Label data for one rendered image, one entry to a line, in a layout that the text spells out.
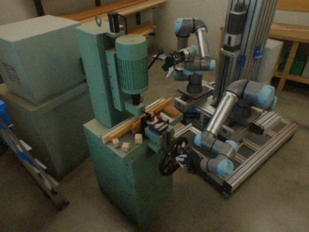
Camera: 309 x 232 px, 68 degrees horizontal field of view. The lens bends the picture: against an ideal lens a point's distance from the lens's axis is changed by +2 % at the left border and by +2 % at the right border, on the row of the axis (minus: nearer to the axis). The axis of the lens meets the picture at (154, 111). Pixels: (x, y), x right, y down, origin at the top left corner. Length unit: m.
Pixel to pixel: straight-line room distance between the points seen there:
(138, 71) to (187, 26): 0.69
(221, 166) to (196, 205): 1.16
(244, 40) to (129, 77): 0.96
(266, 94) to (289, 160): 1.64
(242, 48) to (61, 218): 2.07
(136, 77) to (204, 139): 0.52
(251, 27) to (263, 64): 0.42
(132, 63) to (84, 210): 1.50
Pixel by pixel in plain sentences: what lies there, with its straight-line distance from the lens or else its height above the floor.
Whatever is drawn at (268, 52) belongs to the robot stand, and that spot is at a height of 1.19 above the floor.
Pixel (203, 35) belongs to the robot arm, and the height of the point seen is 1.38.
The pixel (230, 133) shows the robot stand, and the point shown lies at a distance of 1.83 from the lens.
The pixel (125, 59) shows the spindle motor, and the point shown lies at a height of 1.42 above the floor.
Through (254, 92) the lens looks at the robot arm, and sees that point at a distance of 1.37.
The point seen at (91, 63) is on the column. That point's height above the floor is 1.32.
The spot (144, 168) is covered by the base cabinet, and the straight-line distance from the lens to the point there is 1.65.
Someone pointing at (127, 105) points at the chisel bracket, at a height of 1.06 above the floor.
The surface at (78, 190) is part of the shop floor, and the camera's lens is 2.47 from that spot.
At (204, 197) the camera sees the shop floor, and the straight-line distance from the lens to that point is 2.33.
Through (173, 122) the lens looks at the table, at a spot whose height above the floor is 0.88.
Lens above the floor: 1.92
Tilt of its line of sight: 36 degrees down
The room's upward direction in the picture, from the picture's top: 2 degrees counter-clockwise
